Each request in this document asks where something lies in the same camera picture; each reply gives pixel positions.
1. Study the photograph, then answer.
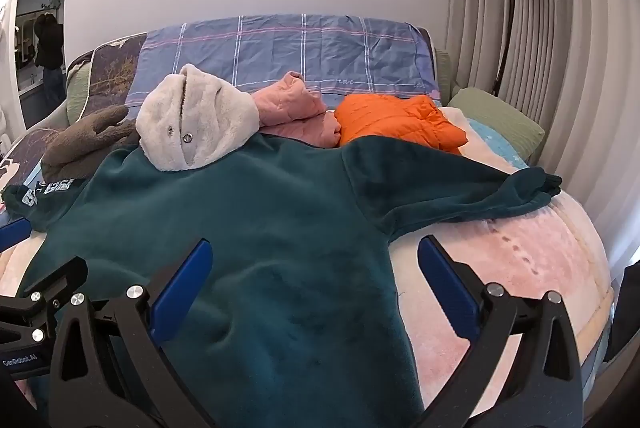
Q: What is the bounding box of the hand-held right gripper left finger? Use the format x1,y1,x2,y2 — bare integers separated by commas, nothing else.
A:
49,237,218,428

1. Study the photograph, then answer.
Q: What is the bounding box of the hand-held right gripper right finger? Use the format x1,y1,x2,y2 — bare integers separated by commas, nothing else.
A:
417,234,585,428

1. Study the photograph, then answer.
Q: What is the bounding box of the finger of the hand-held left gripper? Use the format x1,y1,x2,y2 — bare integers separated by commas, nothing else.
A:
0,257,89,350
0,217,32,253

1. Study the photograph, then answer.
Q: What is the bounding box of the dark green hooded fleece garment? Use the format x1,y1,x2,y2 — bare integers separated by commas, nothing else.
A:
1,63,563,428

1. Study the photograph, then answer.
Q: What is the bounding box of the pink fleece blanket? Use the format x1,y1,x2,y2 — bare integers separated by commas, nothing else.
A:
0,105,616,428

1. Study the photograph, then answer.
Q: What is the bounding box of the brown fleece garment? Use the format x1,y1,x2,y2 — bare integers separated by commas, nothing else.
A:
40,104,143,184

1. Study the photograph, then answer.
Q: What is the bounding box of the light blue cloth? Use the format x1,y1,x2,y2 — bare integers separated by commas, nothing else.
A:
467,118,531,171

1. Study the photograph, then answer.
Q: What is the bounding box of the orange puffer jacket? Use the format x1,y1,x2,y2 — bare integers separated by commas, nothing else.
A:
334,93,468,156

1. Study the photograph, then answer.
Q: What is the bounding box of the green pillow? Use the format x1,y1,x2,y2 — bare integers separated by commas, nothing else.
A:
446,87,546,159

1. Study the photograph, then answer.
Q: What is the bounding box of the dark cloth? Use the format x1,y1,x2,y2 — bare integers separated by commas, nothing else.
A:
602,258,640,364

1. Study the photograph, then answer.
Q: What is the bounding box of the dark floral quilt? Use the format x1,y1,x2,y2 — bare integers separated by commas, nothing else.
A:
0,34,149,209

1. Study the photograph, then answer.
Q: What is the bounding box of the pink padded garment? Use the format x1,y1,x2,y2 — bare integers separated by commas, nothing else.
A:
250,70,343,149

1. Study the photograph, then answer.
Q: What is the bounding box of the beige pleated curtain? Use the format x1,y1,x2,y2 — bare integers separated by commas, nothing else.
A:
447,0,640,269

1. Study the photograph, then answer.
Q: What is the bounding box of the blue plaid quilt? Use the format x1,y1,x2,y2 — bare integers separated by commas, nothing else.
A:
125,14,441,109

